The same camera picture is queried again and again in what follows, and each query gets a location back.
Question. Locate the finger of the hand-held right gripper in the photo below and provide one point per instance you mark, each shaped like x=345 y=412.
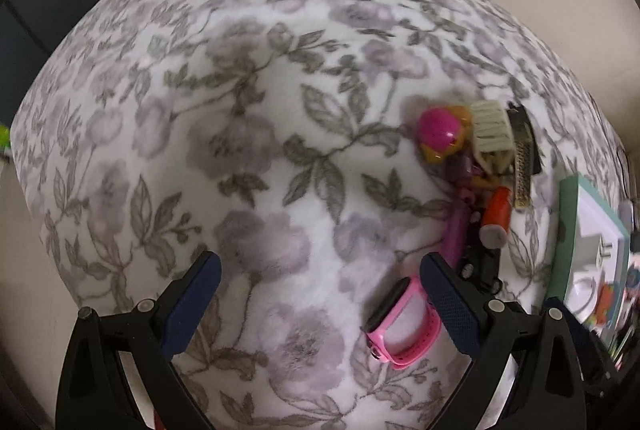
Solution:
x=570 y=312
x=600 y=360

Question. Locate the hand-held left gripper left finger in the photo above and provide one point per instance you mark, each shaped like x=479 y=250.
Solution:
x=195 y=300

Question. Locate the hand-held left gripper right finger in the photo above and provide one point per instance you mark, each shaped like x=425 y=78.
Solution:
x=450 y=310

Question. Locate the pink wrist watch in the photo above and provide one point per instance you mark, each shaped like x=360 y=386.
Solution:
x=417 y=297

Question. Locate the black toy car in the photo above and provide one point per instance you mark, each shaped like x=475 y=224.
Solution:
x=482 y=265

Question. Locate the white charger plug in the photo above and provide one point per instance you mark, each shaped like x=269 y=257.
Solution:
x=595 y=255

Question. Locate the purple tube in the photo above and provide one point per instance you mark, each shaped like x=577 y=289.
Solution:
x=456 y=235

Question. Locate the teal white cardboard tray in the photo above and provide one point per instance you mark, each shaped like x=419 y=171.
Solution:
x=567 y=230

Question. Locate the orange glue bottle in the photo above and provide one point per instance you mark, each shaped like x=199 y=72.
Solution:
x=497 y=215

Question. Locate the gold patterned hair clip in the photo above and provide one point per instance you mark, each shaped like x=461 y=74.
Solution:
x=522 y=160

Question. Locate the toy figure with magenta helmet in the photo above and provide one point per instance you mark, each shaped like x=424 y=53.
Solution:
x=440 y=128

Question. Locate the cream claw hair clip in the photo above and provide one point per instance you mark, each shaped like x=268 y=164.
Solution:
x=492 y=130

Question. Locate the floral grey white blanket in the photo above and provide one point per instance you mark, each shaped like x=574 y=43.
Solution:
x=250 y=60

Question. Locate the green plastic item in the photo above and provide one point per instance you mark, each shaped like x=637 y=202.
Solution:
x=3 y=140

